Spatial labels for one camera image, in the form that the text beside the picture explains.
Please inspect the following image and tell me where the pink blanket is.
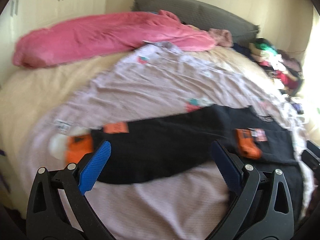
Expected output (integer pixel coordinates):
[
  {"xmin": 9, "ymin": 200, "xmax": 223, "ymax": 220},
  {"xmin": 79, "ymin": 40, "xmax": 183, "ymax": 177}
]
[{"xmin": 12, "ymin": 10, "xmax": 216, "ymax": 68}]

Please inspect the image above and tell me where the dusty pink fuzzy garment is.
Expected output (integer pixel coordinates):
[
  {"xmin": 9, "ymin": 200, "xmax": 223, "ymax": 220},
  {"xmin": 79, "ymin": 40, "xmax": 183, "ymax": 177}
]
[{"xmin": 208, "ymin": 28, "xmax": 233, "ymax": 48}]

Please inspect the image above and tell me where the black sweater with orange cuffs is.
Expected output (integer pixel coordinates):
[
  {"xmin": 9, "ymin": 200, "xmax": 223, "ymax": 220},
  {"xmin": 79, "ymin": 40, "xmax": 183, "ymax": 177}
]
[{"xmin": 66, "ymin": 105, "xmax": 303, "ymax": 219}]

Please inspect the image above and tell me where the pile of colourful clothes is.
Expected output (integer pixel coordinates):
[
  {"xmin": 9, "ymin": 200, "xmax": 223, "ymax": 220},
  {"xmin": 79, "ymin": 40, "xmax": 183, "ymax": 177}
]
[{"xmin": 249, "ymin": 38, "xmax": 304, "ymax": 96}]

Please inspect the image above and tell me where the lilac printed bed sheet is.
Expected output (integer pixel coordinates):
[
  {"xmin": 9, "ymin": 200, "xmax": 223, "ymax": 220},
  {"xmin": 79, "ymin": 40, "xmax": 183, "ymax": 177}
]
[{"xmin": 20, "ymin": 43, "xmax": 313, "ymax": 239}]

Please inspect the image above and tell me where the grey quilted headboard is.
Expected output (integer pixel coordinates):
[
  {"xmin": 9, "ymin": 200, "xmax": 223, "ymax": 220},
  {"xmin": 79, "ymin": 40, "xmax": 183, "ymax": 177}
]
[{"xmin": 131, "ymin": 0, "xmax": 260, "ymax": 47}]

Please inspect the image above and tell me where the white wardrobe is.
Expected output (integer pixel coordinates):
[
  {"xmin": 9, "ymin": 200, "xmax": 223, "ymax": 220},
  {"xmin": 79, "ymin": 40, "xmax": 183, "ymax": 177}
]
[{"xmin": 1, "ymin": 0, "xmax": 106, "ymax": 84}]

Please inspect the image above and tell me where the cream bed cover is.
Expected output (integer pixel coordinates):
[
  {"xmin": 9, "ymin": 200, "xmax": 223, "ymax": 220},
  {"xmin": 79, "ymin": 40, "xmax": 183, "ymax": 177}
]
[{"xmin": 1, "ymin": 44, "xmax": 281, "ymax": 206}]

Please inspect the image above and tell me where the dark navy garment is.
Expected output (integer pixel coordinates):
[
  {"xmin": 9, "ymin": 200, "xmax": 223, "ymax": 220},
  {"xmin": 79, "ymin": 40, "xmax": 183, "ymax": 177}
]
[{"xmin": 232, "ymin": 43, "xmax": 251, "ymax": 57}]

